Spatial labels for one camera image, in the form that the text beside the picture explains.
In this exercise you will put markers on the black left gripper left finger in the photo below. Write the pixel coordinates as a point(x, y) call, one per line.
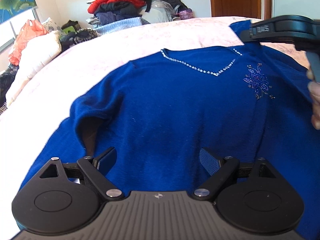
point(63, 197)

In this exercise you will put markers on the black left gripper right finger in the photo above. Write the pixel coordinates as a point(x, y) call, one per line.
point(253, 197)

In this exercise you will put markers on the blue knit sweater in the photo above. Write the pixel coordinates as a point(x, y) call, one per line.
point(159, 111)

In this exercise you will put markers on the dark clothes pile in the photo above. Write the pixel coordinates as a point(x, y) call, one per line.
point(112, 12)

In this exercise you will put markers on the right hand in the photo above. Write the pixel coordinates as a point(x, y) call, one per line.
point(314, 89)

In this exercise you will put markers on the pink floral bed sheet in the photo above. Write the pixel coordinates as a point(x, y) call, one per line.
point(46, 101)

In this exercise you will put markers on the purple plastic bag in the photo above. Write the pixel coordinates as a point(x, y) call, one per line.
point(186, 14)

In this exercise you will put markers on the black bag on pile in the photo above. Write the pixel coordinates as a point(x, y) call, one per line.
point(177, 5)

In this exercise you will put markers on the white quilt bundle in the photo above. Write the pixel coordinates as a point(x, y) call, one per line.
point(36, 55)

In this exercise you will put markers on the green black bag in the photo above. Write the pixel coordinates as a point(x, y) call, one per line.
point(71, 27)

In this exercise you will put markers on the orange plastic bag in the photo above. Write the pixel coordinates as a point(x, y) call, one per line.
point(31, 29)

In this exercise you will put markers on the light blue blanket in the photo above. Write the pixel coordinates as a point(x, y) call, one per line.
point(121, 25)

